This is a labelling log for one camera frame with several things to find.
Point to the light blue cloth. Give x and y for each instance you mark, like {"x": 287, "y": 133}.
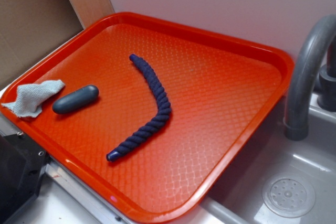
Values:
{"x": 30, "y": 97}

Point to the dark grey oval capsule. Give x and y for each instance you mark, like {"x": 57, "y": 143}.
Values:
{"x": 76, "y": 100}

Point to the brown cardboard panel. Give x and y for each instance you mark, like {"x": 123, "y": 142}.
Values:
{"x": 30, "y": 30}

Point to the round sink drain strainer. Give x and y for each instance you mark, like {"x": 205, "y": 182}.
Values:
{"x": 288, "y": 196}

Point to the grey curved faucet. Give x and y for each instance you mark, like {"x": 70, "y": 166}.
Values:
{"x": 316, "y": 61}

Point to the grey plastic sink basin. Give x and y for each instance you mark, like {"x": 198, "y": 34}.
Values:
{"x": 237, "y": 195}

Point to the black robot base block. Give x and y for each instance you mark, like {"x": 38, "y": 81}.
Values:
{"x": 23, "y": 164}

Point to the orange plastic tray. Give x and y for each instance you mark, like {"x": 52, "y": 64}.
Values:
{"x": 220, "y": 89}

